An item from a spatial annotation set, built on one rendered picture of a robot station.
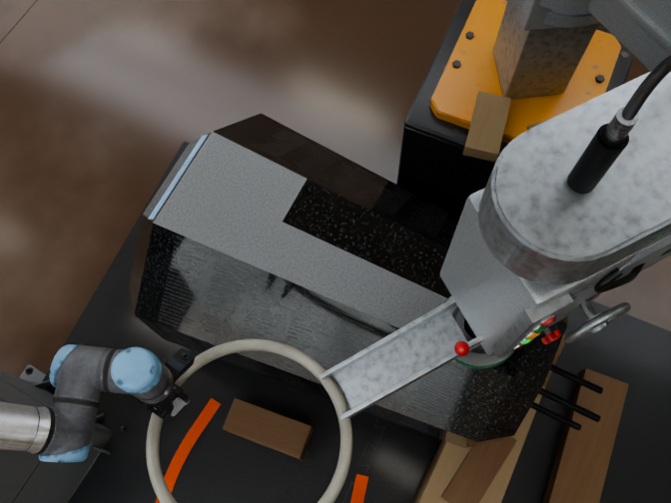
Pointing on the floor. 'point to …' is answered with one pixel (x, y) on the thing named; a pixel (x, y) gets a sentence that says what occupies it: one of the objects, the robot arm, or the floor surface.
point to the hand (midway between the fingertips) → (178, 392)
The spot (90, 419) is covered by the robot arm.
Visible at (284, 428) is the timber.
